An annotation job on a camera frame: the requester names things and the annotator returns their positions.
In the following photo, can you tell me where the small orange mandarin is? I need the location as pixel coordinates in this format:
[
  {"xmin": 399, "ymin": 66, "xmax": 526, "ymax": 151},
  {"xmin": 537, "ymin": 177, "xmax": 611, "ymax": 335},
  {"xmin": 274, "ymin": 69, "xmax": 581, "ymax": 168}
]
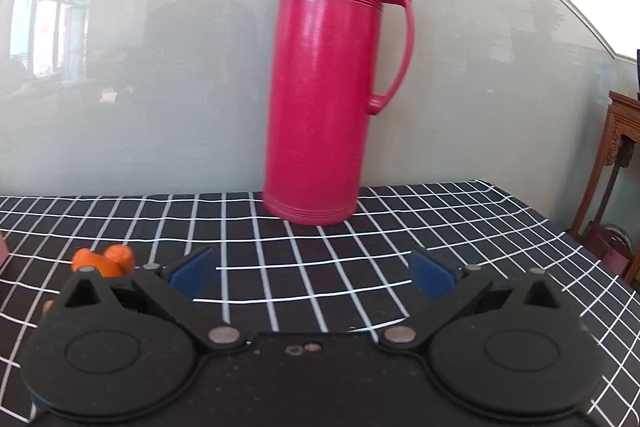
[{"xmin": 72, "ymin": 249, "xmax": 104, "ymax": 275}]

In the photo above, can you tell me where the pink thermos jug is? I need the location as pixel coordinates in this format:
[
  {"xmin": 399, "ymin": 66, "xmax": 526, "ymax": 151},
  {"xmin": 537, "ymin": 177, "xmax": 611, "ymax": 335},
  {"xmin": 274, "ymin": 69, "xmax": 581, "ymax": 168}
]
[{"xmin": 262, "ymin": 0, "xmax": 416, "ymax": 224}]

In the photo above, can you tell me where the carved wooden cabinet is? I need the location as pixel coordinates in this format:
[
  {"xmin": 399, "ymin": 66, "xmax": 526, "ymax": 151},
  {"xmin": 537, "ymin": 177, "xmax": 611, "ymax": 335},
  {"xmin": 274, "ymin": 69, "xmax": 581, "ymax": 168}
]
[{"xmin": 570, "ymin": 89, "xmax": 640, "ymax": 238}]

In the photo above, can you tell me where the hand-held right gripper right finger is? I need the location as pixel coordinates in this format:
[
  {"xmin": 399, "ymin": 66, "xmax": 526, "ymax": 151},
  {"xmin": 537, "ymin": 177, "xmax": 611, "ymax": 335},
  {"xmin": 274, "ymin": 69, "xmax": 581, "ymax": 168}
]
[{"xmin": 382, "ymin": 248, "xmax": 568, "ymax": 350}]

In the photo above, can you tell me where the black white checked tablecloth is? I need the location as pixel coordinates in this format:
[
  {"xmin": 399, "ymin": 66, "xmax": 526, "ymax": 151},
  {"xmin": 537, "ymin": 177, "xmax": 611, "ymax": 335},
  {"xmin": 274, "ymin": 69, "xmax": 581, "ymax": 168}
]
[{"xmin": 0, "ymin": 179, "xmax": 640, "ymax": 427}]

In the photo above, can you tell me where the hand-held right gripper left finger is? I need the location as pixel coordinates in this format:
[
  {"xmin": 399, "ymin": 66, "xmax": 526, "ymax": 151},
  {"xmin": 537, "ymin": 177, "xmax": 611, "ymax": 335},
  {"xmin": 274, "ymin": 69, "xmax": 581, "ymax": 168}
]
[{"xmin": 55, "ymin": 247, "xmax": 246, "ymax": 352}]

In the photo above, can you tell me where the dark red container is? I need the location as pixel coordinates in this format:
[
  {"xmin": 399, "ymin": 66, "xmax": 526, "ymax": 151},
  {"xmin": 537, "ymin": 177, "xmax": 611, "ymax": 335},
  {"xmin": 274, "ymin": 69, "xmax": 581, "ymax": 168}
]
[{"xmin": 585, "ymin": 221, "xmax": 640, "ymax": 283}]

